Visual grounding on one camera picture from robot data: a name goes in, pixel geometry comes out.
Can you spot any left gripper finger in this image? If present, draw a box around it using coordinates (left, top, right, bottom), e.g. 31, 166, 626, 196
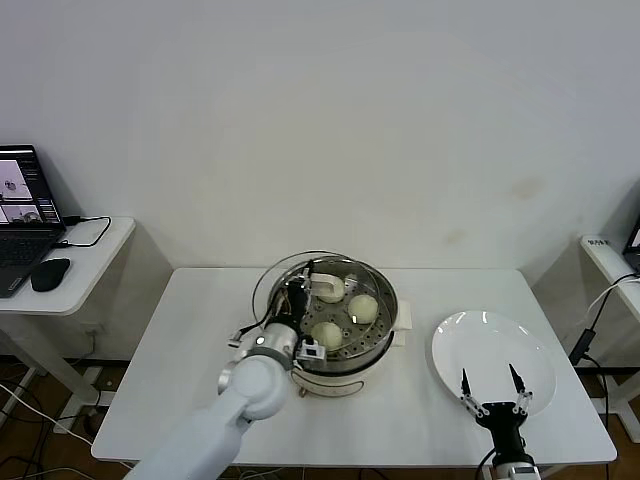
298, 267, 319, 299
274, 288, 294, 319

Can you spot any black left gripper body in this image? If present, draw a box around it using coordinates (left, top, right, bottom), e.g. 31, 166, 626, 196
272, 277, 314, 329

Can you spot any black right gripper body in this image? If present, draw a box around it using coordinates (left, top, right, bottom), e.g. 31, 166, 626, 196
472, 401, 531, 461

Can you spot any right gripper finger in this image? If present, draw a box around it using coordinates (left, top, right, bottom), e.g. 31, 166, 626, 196
507, 362, 535, 417
458, 368, 490, 419

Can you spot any glass lid with white handle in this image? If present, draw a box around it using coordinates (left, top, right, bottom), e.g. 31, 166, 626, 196
251, 249, 384, 351

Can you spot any white steamed baozi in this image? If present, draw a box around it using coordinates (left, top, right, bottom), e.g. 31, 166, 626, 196
347, 293, 379, 324
309, 321, 345, 350
317, 279, 346, 305

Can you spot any stainless steel steamer basket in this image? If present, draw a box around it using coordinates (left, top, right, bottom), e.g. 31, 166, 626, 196
267, 257, 416, 365

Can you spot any white round plate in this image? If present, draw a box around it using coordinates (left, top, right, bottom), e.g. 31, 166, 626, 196
431, 309, 559, 419

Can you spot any white electric cooking pot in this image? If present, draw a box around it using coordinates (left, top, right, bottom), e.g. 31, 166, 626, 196
287, 329, 409, 401

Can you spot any white side table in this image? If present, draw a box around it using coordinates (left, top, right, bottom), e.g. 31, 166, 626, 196
0, 215, 175, 419
574, 233, 640, 436

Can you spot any dark screen device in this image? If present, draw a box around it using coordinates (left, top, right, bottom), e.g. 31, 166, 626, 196
622, 217, 640, 274

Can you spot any black computer mouse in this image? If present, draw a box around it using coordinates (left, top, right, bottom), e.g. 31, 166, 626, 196
30, 257, 72, 293

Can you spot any computer monitor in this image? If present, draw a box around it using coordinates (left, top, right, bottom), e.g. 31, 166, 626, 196
0, 144, 68, 299

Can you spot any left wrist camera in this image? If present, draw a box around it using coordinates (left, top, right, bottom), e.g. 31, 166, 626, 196
293, 337, 329, 364

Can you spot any black cable with adapter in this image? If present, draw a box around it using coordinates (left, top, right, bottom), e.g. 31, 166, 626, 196
568, 272, 640, 419

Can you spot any white thin cable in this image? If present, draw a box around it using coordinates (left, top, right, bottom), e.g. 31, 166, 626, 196
588, 277, 640, 314

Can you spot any black laptop charger cable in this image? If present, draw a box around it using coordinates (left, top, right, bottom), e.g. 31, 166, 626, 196
58, 213, 113, 250

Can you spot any white floor cable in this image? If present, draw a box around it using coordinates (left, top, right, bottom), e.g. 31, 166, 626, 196
0, 380, 96, 447

